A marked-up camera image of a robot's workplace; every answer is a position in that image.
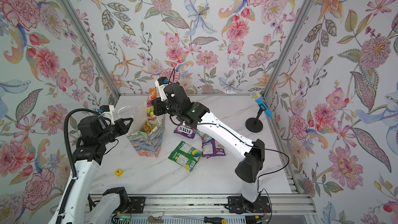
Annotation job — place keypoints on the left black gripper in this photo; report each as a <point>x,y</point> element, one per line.
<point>116,126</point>

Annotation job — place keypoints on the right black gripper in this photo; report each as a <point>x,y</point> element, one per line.
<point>160,106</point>

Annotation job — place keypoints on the green red soup mix packet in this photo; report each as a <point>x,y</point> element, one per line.
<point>150,126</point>

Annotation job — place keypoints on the orange Fox's fruits candy bag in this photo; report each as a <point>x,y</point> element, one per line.
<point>149,106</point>

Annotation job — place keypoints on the floral paper gift bag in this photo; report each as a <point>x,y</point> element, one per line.
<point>146,145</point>

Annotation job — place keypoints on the purple snack packet back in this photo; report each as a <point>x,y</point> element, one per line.
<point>212,148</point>

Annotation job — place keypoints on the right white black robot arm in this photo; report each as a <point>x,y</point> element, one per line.
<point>250,154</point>

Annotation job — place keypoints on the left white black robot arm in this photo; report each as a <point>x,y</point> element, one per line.
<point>85,162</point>

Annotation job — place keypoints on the purple Fox's berries candy bag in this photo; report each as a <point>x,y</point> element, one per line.
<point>186,131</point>

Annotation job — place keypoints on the green Fox's candy bag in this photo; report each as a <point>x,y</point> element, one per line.
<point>185,155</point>

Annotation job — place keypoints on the lower teal snack packet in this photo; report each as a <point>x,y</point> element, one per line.
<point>205,137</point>

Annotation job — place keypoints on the small yellow cube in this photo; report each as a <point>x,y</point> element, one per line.
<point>118,172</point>

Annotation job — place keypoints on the blue microphone on stand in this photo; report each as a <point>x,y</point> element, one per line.
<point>254,124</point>

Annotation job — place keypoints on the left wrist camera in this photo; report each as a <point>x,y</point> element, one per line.
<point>107,111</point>

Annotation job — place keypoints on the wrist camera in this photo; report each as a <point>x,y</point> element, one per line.
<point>160,84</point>
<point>107,111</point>

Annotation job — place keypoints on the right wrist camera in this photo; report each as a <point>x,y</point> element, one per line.
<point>160,84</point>

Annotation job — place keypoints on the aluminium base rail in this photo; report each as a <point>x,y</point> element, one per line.
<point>273,204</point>

